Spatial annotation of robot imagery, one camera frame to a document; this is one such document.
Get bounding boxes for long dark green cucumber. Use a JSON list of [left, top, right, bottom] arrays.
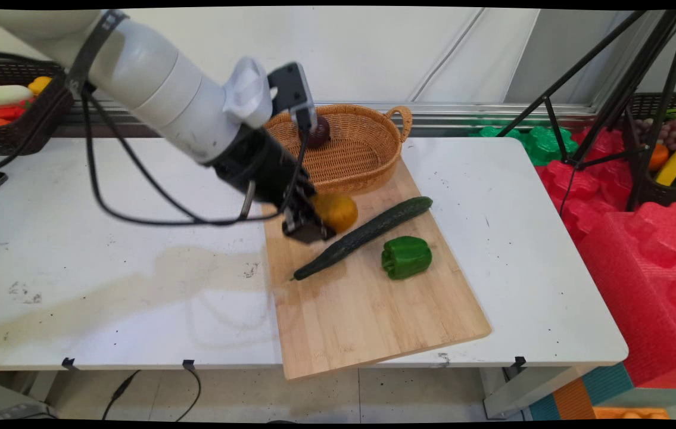
[[291, 196, 434, 282]]

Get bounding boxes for black basket of toy vegetables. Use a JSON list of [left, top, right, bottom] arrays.
[[0, 52, 74, 157]]

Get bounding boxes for small orange toy fruit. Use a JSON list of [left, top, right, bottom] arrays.
[[647, 143, 671, 173]]

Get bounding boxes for green bell pepper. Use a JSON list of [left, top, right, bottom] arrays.
[[381, 235, 434, 281]]

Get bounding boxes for black basket of toy fruit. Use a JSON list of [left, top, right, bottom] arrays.
[[622, 92, 676, 210]]

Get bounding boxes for woven wicker basket with handles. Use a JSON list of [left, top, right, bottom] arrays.
[[263, 104, 413, 195]]

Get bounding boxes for round orange fruit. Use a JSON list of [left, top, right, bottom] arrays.
[[311, 192, 359, 234]]

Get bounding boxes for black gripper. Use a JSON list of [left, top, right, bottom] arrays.
[[210, 124, 338, 245]]

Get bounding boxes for bamboo cutting board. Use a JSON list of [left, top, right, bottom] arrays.
[[261, 156, 493, 381]]

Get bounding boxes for white toy radish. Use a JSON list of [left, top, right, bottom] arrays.
[[0, 85, 34, 110]]

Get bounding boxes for dark red onion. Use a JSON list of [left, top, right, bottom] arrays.
[[304, 116, 332, 150]]

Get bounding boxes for teal and orange floor mat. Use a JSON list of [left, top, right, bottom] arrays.
[[527, 362, 635, 421]]

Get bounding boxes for red foam packing pile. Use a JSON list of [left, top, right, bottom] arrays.
[[535, 126, 676, 390]]

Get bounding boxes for purple toy grapes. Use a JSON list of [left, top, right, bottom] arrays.
[[634, 117, 676, 151]]

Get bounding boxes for black camera tripod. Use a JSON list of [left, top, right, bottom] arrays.
[[496, 9, 676, 213]]

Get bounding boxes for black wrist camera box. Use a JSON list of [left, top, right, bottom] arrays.
[[266, 61, 319, 133]]

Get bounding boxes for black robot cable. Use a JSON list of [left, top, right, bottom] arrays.
[[79, 80, 314, 228]]

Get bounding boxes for white table leg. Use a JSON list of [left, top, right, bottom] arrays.
[[483, 365, 584, 419]]

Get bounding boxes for green foam packing piece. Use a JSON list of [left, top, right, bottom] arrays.
[[469, 123, 579, 167]]

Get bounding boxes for thin black hanging cable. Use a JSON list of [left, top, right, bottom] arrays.
[[175, 362, 203, 423]]

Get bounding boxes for black cable with plug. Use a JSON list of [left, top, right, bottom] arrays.
[[101, 369, 142, 421]]

